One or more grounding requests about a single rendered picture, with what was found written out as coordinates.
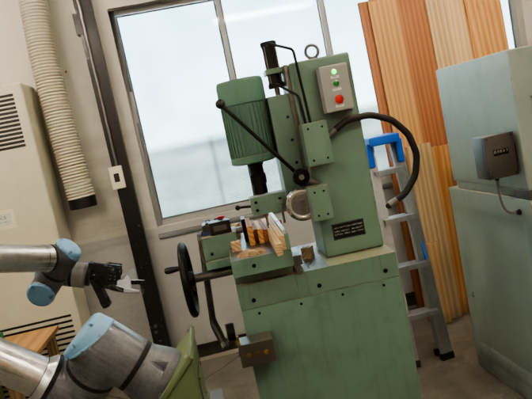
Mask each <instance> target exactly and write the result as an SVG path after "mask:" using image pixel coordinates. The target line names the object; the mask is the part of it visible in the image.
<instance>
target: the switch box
mask: <svg viewBox="0 0 532 399"><path fill-rule="evenodd" d="M332 69H336V74H332V73H331V70H332ZM316 73H317V81H318V85H319V90H320V94H321V102H322V106H323V110H324V114H326V113H330V112H338V111H341V110H345V109H350V108H354V107H355V106H354V102H353V97H352V89H351V85H350V81H349V76H348V68H347V63H337V64H333V65H329V66H322V67H319V68H317V69H316ZM334 75H339V77H338V78H333V79H331V78H330V77H331V76H334ZM334 80H338V81H339V82H340V84H339V85H338V86H337V87H335V86H333V81H334ZM338 87H341V89H340V90H336V91H333V89H334V88H338ZM337 95H342V96H343V98H344V100H343V102H342V103H340V104H344V106H342V107H338V108H337V107H336V105H340V104H338V103H336V101H335V97H336V96H337Z"/></svg>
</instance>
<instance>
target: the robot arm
mask: <svg viewBox="0 0 532 399"><path fill-rule="evenodd" d="M81 254H82V252H81V250H80V248H79V247H78V246H77V245H76V244H75V243H74V242H72V241H71V240H68V239H66V238H60V239H58V240H57V241H56V242H55V244H54V245H49V244H47V245H10V244H0V273H12V272H34V279H33V281H32V282H31V284H30V285H28V288H27V291H26V295H27V298H28V300H29V301H30V302H31V303H32V304H34V305H36V306H48V305H50V304H51V303H52V302H53V301H54V300H55V296H56V295H57V293H58V292H59V290H60V288H61V286H66V287H79V288H84V287H85V286H89V285H90V284H91V285H92V287H93V289H94V291H95V293H96V295H97V297H98V299H99V301H100V304H101V306H102V307H103V309H105V308H108V307H110V305H111V304H112V301H111V299H110V297H109V296H108V294H107V292H106V290H105V289H109V290H111V291H118V292H122V293H128V294H137V293H139V292H140V291H139V290H136V289H132V288H131V285H132V284H133V285H135V284H141V283H144V282H145V280H143V279H137V278H136V272H135V269H134V268H131V269H130V270H129V272H128V273H127V274H123V275H122V272H123V269H122V266H123V264H118V263H112V262H108V263H106V264H100V263H94V261H90V262H89V264H88V263H83V262H78V259H79V258H80V256H81ZM180 358H181V351H179V350H178V349H176V348H172V347H167V346H163V345H158V344H154V343H152V342H150V341H149V340H147V339H146V338H144V337H142V336H140V335H139V334H138V333H136V332H134V331H132V330H130V329H129V328H127V327H126V326H124V325H122V324H120V323H119V322H118V321H115V320H114V319H113V318H112V317H108V316H106V315H104V314H102V313H95V314H94V315H92V316H91V318H90V319H89V320H88V321H87V322H86V323H85V324H84V325H83V326H82V328H81V329H80V331H79V332H78V333H77V335H76V336H75V337H74V339H73V340H72V341H71V342H70V344H69V345H68V347H67V348H66V350H65V352H64V353H63V356H62V355H59V354H58V355H54V356H52V357H46V356H43V355H41V354H38V353H36V352H34V351H31V350H29V349H27V348H24V347H22V346H20V345H18V344H15V343H13V342H10V341H8V340H5V339H3V338H1V337H0V385H2V386H5V387H7V388H10V389H12V390H15V391H17V392H19V393H23V394H24V395H27V396H28V397H29V399H105V398H106V397H107V396H108V394H109V392H110V391H111V390H112V388H113V386H115V387H116V388H117V389H119V390H122V391H123V392H125V393H126V395H127V396H128V397H129V398H130V399H158V398H159V397H160V396H161V395H162V393H163V391H164V390H165V388H166V387H167V385H168V383H169V381H170V379H171V377H172V376H173V373H174V371H175V370H176V368H177V365H178V363H179V361H180Z"/></svg>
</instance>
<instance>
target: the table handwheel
mask: <svg viewBox="0 0 532 399"><path fill-rule="evenodd" d="M177 260H178V266H179V271H180V279H181V283H182V287H183V291H184V297H185V300H186V303H187V306H188V310H189V313H190V314H191V315H192V317H198V316H199V314H200V304H199V299H198V293H197V288H196V283H199V282H203V281H207V280H210V279H217V278H221V277H224V276H231V275H233V271H232V268H231V266H227V267H224V268H217V269H213V270H210V271H205V272H198V273H195V274H194V272H193V269H192V262H191V259H190V256H189V253H188V249H187V247H186V245H185V243H183V242H180V243H179V244H178V245H177Z"/></svg>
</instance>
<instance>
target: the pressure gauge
mask: <svg viewBox="0 0 532 399"><path fill-rule="evenodd" d="M225 330H226V337H227V340H228V342H231V341H235V345H236V346H237V345H238V343H239V342H240V341H239V337H238V336H236V332H235V329H234V323H233V322H231V323H228V324H225Z"/></svg>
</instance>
